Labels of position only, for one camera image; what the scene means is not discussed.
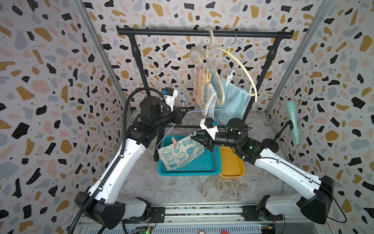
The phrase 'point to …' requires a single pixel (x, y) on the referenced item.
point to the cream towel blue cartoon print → (173, 157)
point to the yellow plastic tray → (232, 166)
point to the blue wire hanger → (223, 110)
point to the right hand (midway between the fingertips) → (195, 135)
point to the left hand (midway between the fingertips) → (191, 108)
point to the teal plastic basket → (207, 163)
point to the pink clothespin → (174, 141)
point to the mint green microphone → (291, 108)
